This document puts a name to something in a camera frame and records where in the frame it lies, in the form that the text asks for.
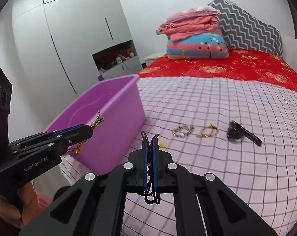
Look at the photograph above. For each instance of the white wardrobe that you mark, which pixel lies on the white wardrobe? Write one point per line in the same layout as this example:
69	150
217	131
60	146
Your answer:
66	46

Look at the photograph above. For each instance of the red floral bed cover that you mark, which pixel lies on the red floral bed cover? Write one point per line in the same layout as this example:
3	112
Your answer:
244	65

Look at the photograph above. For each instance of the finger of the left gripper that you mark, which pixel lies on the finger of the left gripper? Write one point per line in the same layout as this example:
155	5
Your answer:
64	131
66	140

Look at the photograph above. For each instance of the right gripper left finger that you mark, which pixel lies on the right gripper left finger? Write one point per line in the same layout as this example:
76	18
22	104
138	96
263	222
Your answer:
94	205

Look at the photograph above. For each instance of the folded pink quilt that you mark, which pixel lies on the folded pink quilt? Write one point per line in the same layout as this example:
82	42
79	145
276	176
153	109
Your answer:
190	22

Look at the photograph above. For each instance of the person left hand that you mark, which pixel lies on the person left hand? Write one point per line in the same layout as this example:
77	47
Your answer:
10	213

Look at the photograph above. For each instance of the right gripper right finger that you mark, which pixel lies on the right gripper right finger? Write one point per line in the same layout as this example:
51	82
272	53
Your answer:
204	205

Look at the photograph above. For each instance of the grey chevron pillow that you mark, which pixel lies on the grey chevron pillow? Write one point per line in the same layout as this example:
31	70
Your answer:
241	30

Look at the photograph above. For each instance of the pink grid bedsheet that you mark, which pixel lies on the pink grid bedsheet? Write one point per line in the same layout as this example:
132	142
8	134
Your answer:
193	114

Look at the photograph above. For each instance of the purple plastic bin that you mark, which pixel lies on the purple plastic bin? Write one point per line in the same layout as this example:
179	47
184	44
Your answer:
118	102

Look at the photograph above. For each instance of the colourful striped pillow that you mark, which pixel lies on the colourful striped pillow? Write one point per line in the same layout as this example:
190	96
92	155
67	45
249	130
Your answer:
202	46

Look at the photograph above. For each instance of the black digital wristwatch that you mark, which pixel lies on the black digital wristwatch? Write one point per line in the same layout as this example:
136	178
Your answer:
237	132

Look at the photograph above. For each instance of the small yellow flower charm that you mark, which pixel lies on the small yellow flower charm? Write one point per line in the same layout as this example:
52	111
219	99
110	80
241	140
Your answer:
163	144

